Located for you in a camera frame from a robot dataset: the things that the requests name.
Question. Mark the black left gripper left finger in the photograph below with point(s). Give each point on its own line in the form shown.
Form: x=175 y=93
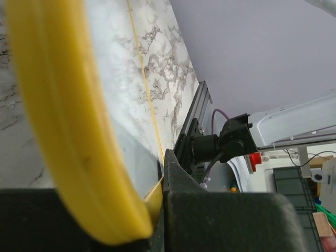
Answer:
x=37 y=220

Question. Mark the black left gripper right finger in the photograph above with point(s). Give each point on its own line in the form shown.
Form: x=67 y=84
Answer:
x=198 y=220

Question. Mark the yellow framed whiteboard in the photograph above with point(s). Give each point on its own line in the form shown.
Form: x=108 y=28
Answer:
x=58 y=78

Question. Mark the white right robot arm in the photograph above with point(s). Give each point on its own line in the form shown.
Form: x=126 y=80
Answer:
x=272 y=59

